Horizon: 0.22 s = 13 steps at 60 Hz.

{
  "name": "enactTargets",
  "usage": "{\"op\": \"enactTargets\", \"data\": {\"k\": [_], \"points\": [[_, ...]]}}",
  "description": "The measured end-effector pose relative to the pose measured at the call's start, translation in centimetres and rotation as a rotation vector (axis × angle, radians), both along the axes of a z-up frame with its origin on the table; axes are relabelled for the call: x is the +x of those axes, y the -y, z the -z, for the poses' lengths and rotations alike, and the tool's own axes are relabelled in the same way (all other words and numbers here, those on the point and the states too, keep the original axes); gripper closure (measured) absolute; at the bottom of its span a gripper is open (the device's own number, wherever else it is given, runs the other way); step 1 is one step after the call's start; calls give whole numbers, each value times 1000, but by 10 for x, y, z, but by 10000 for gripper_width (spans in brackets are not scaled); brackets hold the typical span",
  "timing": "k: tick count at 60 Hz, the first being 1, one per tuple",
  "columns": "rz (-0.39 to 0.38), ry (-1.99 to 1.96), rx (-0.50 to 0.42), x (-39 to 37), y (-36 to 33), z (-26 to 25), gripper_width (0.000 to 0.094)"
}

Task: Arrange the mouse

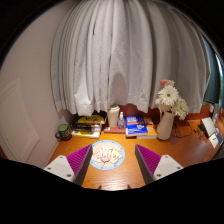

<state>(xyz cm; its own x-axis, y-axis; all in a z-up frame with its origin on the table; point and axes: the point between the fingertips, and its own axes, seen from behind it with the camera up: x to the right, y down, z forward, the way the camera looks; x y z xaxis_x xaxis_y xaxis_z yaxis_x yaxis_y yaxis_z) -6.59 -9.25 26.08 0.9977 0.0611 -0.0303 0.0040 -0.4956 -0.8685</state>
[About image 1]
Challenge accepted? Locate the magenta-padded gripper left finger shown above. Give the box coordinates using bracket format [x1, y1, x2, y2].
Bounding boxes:
[43, 143, 94, 187]

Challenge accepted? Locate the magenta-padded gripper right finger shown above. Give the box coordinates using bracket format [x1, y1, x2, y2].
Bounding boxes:
[134, 144, 184, 183]

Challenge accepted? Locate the pink and white computer mouse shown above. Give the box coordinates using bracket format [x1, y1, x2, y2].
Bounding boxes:
[92, 143, 114, 165]

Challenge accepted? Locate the dark green mug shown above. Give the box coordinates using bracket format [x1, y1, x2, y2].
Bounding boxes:
[54, 123, 73, 142]

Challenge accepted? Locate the orange book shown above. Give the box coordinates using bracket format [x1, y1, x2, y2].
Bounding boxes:
[136, 117, 158, 140]

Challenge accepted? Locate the white ceramic vase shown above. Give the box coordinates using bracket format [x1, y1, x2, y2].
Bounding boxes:
[155, 110, 176, 141]

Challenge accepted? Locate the yellow and white book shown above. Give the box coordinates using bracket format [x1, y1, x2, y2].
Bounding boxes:
[71, 129, 102, 139]

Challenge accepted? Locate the black paperback book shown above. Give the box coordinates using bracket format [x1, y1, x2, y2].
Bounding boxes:
[70, 119, 104, 130]
[71, 124, 103, 134]

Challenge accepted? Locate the blue book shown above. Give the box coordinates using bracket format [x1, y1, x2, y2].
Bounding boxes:
[125, 115, 149, 137]

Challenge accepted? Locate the small white box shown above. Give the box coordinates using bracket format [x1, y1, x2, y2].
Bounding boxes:
[208, 132, 221, 149]

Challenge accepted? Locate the yellow and black book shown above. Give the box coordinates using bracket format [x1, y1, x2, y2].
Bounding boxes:
[75, 114, 106, 126]

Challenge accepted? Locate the white flat device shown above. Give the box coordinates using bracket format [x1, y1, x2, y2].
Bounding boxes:
[201, 116, 218, 137]

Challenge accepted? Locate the clear spray bottle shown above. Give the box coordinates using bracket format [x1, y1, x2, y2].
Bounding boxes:
[117, 111, 125, 131]

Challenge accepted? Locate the red-brown book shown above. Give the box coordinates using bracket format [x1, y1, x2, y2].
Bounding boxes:
[103, 124, 128, 135]

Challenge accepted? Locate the cream travel tumbler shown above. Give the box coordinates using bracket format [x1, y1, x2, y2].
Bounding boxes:
[106, 104, 121, 128]

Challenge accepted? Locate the white curtain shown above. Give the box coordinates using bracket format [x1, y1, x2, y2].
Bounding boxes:
[50, 0, 212, 117]

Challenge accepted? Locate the black cable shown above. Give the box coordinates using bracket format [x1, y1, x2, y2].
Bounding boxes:
[171, 123, 195, 140]

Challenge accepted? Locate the white wall panel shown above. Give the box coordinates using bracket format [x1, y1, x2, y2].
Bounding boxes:
[0, 78, 41, 164]

